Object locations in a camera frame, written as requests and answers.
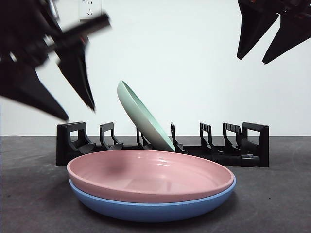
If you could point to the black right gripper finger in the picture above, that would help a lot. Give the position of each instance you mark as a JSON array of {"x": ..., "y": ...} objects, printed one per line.
[
  {"x": 255, "y": 29},
  {"x": 291, "y": 36}
]

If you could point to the pale green round plate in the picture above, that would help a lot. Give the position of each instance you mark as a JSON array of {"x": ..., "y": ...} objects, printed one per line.
[{"x": 143, "y": 119}]

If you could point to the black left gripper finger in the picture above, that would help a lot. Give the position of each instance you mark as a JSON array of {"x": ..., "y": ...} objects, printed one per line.
[
  {"x": 76, "y": 72},
  {"x": 26, "y": 87}
]

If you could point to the white wall socket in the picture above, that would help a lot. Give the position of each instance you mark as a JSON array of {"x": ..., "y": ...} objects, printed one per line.
[{"x": 93, "y": 7}]

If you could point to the pink round plate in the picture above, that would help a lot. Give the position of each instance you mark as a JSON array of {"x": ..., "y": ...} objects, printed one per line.
[{"x": 145, "y": 177}]

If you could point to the blue round plate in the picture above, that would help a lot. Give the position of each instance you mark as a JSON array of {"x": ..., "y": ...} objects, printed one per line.
[{"x": 150, "y": 211}]

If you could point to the black plastic plate rack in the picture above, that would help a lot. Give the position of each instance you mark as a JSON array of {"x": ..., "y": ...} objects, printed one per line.
[{"x": 257, "y": 145}]

